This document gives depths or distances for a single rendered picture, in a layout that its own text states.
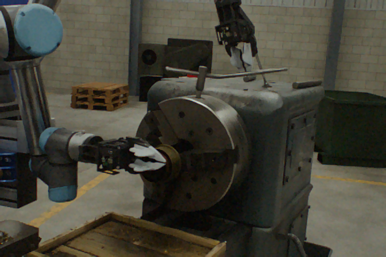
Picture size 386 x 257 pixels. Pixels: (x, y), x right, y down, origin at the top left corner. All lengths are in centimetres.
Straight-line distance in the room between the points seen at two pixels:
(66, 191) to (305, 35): 1012
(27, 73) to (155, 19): 1035
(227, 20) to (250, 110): 26
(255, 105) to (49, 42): 57
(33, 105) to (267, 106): 64
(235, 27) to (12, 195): 84
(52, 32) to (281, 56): 1011
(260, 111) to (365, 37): 1002
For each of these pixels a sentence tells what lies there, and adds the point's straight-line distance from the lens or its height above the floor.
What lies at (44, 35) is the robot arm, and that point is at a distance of 110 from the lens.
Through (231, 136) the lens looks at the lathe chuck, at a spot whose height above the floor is 115.
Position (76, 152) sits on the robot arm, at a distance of 114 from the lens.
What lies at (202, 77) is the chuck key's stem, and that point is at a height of 129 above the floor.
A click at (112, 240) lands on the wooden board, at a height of 89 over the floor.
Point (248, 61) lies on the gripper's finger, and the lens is 124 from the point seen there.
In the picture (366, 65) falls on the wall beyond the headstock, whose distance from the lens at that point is 1123.
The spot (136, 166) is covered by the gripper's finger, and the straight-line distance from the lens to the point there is 106.
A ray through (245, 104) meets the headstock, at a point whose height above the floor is 122.
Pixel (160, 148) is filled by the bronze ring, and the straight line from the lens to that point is 110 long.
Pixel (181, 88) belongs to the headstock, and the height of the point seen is 124.
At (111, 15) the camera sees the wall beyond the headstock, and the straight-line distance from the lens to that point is 1193.
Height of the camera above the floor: 138
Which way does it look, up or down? 11 degrees down
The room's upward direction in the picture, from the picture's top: 4 degrees clockwise
